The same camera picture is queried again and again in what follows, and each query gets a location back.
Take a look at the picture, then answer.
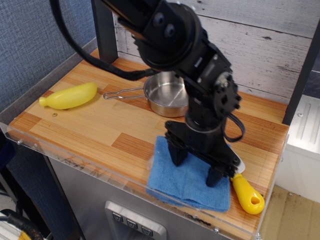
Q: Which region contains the dark frame post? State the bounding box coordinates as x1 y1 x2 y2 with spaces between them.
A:
282 24 320 126
91 0 118 64

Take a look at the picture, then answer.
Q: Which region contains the yellow plastic banana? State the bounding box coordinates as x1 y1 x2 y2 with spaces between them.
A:
38 82 98 110

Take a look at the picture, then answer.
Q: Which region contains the clear acrylic table guard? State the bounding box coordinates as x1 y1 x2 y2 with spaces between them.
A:
0 121 291 240

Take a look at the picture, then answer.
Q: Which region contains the grey button control panel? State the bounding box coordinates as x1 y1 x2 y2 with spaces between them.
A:
104 200 167 240

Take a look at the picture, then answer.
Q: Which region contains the dark right frame post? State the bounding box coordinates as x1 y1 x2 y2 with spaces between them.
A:
282 24 320 126

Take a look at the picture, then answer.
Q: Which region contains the yellow handled white knife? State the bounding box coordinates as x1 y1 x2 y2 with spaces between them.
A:
230 150 265 215

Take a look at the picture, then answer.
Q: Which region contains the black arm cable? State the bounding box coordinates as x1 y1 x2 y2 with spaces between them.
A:
49 0 161 82

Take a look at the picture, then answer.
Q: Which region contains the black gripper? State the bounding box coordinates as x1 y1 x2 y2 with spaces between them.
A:
165 120 239 187

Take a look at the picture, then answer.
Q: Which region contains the white ribbed box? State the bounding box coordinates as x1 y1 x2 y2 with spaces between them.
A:
275 95 320 203

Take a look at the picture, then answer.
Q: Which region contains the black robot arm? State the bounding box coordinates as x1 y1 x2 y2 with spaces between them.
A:
104 0 241 187

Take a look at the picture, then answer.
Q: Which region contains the small steel pan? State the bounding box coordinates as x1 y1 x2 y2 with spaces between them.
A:
103 71 189 118

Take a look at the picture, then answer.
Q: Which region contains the blue cloth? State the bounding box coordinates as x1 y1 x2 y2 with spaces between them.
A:
146 136 231 213

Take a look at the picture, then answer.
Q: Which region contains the dark left frame post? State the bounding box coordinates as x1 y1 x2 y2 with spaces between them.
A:
91 0 118 64

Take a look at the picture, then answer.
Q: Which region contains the black braided cable bundle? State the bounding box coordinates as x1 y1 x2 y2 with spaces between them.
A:
0 208 45 240

